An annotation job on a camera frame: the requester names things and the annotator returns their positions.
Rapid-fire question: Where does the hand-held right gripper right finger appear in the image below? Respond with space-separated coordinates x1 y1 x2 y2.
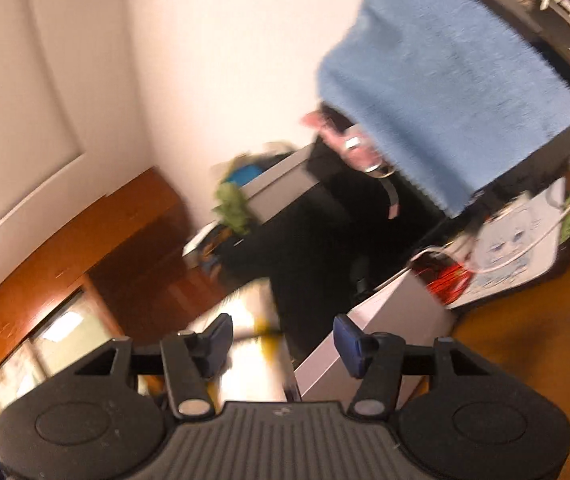
332 313 496 418

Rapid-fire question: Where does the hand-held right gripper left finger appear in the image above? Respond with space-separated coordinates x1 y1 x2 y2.
72 312 236 419

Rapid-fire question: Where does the yellow and white fabric bag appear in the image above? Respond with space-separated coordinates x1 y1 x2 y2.
185 280 296 403

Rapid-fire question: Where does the white open cardboard box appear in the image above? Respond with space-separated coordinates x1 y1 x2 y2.
292 266 459 404

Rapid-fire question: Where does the wooden cabinet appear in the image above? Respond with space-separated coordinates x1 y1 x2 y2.
0 166 206 392

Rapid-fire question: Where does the white storage box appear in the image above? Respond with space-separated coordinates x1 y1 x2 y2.
241 144 326 227

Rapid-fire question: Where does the pink headset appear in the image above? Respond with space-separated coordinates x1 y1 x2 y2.
301 109 402 221

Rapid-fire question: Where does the blue towel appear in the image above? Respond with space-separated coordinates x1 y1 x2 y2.
317 0 570 219

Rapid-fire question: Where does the green strap bundle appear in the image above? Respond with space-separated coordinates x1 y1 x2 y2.
211 180 254 237

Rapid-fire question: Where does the white charging cable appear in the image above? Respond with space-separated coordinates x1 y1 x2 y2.
409 125 570 277

